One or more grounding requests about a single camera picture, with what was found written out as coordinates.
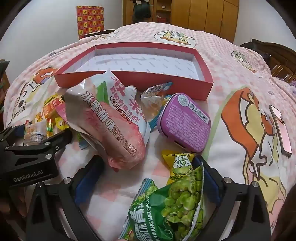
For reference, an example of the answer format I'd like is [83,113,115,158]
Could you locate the pink drink pouch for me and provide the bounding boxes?
[64,70,151,172]

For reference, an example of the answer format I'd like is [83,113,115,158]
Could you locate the orange rice cracker packet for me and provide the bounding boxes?
[43,94,65,118]

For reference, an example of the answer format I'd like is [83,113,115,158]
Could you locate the green pea snack packet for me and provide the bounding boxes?
[118,160,204,241]

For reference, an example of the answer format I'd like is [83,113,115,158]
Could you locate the clear blue-edged snack packet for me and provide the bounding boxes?
[141,82,174,130]

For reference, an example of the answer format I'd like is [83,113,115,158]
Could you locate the small green snack packet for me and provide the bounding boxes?
[76,132,88,149]

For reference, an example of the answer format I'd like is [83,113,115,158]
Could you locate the purple lace pillow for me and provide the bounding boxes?
[272,74,296,88]

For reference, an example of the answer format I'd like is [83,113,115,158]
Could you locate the hanging dark clothes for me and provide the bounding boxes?
[132,0,152,24]

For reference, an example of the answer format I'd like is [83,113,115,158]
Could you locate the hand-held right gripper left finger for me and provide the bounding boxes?
[25,155,104,241]

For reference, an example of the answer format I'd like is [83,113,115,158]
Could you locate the red cardboard box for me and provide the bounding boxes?
[53,42,213,100]

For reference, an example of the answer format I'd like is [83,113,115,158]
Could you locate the wooden wardrobe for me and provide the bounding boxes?
[122,0,239,43]

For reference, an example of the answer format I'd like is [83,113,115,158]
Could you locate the pink checked printed blanket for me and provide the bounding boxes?
[3,22,296,241]

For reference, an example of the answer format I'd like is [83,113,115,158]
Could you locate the pink smartphone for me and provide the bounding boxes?
[269,105,293,156]

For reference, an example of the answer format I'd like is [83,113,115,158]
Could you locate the clear rainbow-edged candy packet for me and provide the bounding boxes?
[23,118,53,146]

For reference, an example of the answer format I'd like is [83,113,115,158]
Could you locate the dark wooden headboard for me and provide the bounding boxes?
[240,38,296,81]

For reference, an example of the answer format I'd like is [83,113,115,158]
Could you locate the yellow round jelly cup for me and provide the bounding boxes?
[54,116,70,130]

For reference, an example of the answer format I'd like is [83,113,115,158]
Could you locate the red yellow wall poster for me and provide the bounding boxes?
[76,5,105,40]

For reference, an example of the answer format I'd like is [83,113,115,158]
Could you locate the purple tin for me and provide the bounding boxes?
[157,93,211,153]

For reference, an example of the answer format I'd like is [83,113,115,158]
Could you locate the small wooden table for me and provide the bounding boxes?
[82,29,118,39]

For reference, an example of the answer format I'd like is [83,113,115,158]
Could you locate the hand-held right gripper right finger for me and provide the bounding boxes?
[193,155,271,241]

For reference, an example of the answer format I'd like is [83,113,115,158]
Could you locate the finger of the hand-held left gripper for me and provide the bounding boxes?
[0,125,27,145]
[5,129,73,163]

